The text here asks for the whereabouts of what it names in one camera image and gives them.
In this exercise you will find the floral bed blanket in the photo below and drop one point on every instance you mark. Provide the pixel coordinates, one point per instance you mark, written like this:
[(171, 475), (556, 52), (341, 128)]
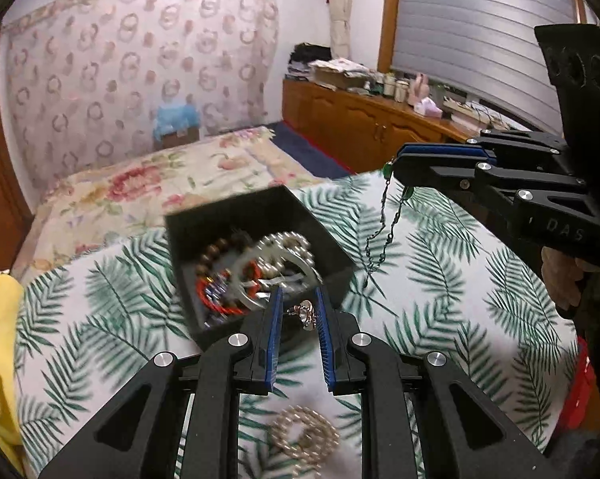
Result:
[(155, 179)]

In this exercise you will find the grey window blind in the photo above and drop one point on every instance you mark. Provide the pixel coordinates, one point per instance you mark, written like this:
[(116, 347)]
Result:
[(469, 25)]

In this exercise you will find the red cloth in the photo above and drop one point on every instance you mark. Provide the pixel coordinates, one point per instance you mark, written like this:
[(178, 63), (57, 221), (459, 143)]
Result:
[(579, 384)]

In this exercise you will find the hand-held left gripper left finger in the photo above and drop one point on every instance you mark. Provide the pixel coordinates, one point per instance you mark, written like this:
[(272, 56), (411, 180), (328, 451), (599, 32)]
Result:
[(274, 332)]

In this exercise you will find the wooden sideboard cabinet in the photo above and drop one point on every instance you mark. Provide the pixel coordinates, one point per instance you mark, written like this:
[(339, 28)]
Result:
[(360, 119)]

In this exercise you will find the pink tissue box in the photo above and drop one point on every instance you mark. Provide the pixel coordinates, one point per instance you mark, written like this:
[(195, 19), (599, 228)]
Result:
[(427, 109)]

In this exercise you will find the dark blue bedsheet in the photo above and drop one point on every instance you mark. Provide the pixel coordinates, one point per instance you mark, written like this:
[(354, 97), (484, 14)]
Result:
[(305, 149)]

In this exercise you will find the blue plastic bag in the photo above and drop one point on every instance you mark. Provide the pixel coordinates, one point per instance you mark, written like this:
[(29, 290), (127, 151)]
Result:
[(175, 117)]

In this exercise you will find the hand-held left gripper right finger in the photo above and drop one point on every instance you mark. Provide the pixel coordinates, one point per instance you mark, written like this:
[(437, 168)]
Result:
[(325, 332)]

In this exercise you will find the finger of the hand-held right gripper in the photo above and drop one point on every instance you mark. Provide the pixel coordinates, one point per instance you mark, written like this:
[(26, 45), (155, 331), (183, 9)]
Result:
[(429, 173), (439, 149)]

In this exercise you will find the yellow plush pillow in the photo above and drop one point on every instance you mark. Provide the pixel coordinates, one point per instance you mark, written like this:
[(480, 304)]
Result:
[(1, 359)]

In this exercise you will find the pale jade bangle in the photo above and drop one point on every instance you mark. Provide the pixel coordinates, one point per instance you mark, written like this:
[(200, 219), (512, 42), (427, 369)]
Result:
[(252, 303)]

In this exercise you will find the cream window curtain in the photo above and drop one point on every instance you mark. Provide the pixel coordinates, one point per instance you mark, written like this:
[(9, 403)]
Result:
[(340, 10)]

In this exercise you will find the box of folded cloths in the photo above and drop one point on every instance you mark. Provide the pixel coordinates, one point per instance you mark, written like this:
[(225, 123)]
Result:
[(337, 75)]

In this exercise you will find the silver bangle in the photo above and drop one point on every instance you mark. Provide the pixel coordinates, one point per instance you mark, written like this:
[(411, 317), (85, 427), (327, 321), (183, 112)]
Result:
[(292, 278)]

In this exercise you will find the stack of dark clothes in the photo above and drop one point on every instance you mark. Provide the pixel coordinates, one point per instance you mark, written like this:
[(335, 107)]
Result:
[(307, 57)]

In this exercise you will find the leaf print tablecloth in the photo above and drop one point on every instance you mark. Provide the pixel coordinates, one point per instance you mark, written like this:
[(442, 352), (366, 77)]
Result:
[(454, 269)]

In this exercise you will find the pink rabbit figure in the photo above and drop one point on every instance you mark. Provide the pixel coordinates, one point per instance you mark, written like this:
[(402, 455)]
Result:
[(419, 87)]

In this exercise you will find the wooden window frame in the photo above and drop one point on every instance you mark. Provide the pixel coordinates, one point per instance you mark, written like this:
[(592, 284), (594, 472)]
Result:
[(389, 15)]

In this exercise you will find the row of cosmetic bottles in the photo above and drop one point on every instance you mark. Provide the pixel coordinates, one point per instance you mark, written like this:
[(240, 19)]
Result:
[(387, 87)]

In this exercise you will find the black box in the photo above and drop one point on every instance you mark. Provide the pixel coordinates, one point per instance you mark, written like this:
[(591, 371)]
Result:
[(326, 245)]

